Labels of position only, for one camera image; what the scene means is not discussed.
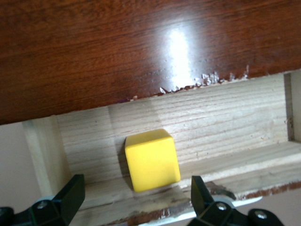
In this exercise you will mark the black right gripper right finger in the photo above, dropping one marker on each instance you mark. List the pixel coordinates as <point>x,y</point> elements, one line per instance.
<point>207,212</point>

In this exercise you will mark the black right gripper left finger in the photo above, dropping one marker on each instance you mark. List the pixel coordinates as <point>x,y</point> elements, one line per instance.
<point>61,207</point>

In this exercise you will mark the yellow block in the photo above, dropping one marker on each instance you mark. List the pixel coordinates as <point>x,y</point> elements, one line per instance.
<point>152,162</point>

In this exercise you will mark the dark brown wooden box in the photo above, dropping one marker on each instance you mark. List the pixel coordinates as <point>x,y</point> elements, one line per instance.
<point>94,47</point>

